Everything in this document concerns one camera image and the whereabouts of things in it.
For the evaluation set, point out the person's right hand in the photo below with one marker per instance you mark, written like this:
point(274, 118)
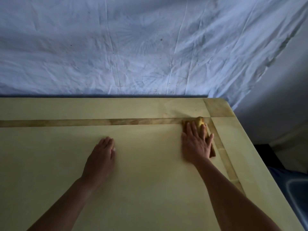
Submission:
point(195, 147)

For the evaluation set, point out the person's left hand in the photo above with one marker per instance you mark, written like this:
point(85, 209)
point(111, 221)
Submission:
point(99, 161)

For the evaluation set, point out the person's right thumb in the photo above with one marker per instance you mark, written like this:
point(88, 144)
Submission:
point(183, 139)

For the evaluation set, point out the person's left thumb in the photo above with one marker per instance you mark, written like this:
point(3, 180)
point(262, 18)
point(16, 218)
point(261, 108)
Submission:
point(113, 153)

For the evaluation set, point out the person's right little finger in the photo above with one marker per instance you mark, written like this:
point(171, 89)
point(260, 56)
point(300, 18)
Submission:
point(210, 141)

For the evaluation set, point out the person's right middle finger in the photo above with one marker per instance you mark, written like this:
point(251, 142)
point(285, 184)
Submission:
point(195, 130)

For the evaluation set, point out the yellow cleaning cloth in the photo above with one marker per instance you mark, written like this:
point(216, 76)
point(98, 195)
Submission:
point(201, 122)

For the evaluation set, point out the person's left forearm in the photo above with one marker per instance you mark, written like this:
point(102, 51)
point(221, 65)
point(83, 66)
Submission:
point(65, 205)

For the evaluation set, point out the person's right forearm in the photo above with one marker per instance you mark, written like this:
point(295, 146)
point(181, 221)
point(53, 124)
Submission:
point(228, 197)

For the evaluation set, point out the blue plastic container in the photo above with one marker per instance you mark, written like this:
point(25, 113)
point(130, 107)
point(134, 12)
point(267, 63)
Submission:
point(292, 197)

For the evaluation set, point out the white wrinkled sheet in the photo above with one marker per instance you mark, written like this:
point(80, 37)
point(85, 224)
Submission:
point(134, 45)

